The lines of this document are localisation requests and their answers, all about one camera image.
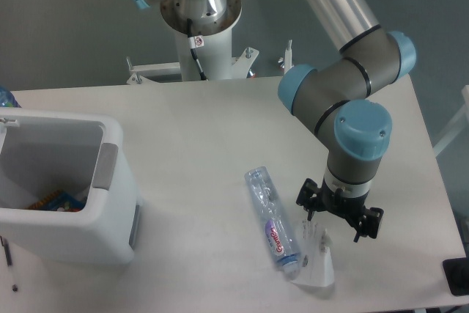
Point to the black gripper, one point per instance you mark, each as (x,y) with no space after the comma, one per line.
(313,199)

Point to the white paper tissue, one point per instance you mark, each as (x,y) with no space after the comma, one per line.
(315,261)

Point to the clear plastic water bottle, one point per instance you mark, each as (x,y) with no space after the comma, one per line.
(274,222)

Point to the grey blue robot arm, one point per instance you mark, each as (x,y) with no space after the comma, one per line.
(332,103)

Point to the colourful trash in bin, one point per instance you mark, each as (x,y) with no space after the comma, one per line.
(59,201)

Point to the white trash can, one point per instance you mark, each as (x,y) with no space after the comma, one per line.
(81,154)

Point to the black device at table edge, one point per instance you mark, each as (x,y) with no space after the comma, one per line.
(456,271)

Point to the black pen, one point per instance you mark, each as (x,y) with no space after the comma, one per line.
(6,246)

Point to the blue bottle at left edge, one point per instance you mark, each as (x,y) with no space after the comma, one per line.
(7,99)

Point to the white levelling foot bracket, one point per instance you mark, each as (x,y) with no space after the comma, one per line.
(285,62)

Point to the white frame at right edge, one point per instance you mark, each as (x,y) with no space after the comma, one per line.
(454,126)

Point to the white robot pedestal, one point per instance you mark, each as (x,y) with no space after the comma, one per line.
(203,35)

